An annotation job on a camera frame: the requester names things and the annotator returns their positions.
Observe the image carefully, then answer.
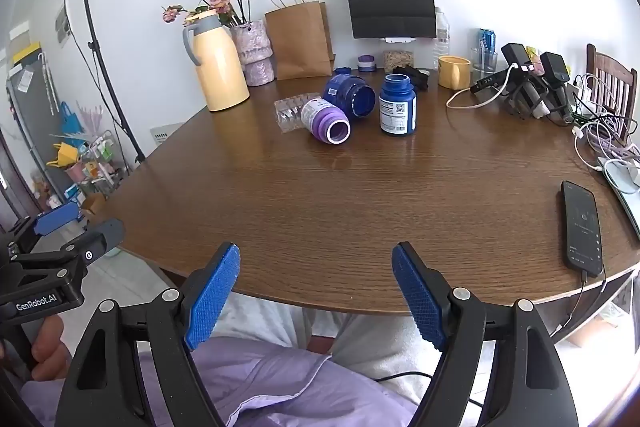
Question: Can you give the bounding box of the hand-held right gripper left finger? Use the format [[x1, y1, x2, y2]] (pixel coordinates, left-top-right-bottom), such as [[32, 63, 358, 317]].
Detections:
[[54, 242, 242, 427]]

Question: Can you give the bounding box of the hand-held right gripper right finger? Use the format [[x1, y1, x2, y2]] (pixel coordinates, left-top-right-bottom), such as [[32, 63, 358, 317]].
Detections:
[[391, 241, 581, 427]]

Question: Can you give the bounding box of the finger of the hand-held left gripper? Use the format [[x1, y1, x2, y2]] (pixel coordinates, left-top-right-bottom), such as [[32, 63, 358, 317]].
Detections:
[[10, 218, 126, 273], [20, 201, 85, 244]]

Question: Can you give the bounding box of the clear glass cup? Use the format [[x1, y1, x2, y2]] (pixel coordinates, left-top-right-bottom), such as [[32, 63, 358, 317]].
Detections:
[[470, 47, 499, 86]]

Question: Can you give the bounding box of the person's left hand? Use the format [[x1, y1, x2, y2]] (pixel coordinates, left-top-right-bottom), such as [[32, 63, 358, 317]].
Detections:
[[29, 316, 74, 382]]

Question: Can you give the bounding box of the cluttered utility cart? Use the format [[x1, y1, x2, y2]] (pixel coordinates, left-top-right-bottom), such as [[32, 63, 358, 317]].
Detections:
[[46, 129, 129, 198]]

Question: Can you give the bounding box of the blue tote bag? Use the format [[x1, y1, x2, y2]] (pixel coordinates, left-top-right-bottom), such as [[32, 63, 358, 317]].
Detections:
[[59, 101, 87, 134]]

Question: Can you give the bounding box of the grey refrigerator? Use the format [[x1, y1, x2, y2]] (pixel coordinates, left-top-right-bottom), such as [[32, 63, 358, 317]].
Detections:
[[7, 52, 67, 204]]

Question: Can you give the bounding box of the person's lavender shirt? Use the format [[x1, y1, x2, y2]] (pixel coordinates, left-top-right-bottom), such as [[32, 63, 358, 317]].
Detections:
[[19, 336, 420, 427]]

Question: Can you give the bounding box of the black light stand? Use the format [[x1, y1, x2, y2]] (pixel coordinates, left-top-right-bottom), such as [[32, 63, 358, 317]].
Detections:
[[59, 0, 147, 164]]

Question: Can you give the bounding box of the black smartphone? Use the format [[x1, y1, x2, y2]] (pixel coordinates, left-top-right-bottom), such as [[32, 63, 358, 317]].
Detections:
[[559, 180, 604, 279]]

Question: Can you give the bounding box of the tall blue plastic bottle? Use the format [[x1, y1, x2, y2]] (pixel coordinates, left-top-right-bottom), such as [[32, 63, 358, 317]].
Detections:
[[378, 74, 417, 138]]

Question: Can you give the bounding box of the purple plastic bottle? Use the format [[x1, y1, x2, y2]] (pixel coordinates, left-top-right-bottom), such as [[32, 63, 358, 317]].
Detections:
[[300, 99, 352, 145]]

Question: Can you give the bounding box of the crushed clear plastic bottle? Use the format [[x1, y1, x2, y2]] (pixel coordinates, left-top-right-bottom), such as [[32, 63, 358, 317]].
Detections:
[[274, 93, 323, 134]]

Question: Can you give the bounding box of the yellow thermos jug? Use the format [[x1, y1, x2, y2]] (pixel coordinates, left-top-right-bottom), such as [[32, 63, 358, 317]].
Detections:
[[182, 10, 251, 112]]

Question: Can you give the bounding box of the wide blue plastic bottle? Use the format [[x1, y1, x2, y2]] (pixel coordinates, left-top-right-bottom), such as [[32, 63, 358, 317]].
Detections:
[[322, 74, 377, 118]]

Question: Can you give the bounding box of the black pouch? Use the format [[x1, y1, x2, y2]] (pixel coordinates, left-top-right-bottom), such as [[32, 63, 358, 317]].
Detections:
[[392, 65, 431, 92]]

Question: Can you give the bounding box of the black power bank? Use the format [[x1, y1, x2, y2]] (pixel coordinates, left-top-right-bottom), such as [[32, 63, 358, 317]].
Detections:
[[470, 73, 512, 96]]

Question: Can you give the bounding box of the yellow mug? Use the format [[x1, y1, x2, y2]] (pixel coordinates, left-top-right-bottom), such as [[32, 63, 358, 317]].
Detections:
[[438, 55, 472, 90]]

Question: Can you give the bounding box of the grey laptop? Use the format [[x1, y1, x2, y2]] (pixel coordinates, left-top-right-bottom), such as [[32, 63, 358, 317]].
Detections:
[[597, 156, 640, 244]]

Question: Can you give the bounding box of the glass jar with grains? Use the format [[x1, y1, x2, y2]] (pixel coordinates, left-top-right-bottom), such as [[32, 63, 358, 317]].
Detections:
[[383, 50, 415, 75]]

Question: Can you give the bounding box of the pink textured vase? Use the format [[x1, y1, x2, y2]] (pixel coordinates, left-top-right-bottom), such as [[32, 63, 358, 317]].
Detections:
[[230, 20, 276, 88]]

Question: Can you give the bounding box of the black charging device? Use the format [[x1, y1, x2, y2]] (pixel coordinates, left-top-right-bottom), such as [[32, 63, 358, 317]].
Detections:
[[500, 42, 535, 120], [537, 51, 572, 120]]

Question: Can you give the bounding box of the clear water bottle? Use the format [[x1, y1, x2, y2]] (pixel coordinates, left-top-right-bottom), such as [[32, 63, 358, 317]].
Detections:
[[432, 7, 451, 72]]

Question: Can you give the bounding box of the brown paper bag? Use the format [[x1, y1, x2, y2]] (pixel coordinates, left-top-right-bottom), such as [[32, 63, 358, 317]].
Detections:
[[264, 0, 335, 81]]

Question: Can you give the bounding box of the wooden chair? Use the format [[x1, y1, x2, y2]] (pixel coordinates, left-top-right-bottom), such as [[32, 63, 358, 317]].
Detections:
[[586, 43, 640, 144]]

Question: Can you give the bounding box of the black phone cable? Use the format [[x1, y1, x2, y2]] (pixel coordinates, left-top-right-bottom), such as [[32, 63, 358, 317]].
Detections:
[[547, 264, 609, 344]]

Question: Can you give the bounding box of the white charging cable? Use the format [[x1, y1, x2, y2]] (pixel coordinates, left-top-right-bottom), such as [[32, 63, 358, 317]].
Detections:
[[445, 66, 522, 110]]

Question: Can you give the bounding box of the tangle of cables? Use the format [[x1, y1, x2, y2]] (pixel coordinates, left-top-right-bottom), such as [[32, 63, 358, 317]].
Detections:
[[569, 74, 640, 168]]

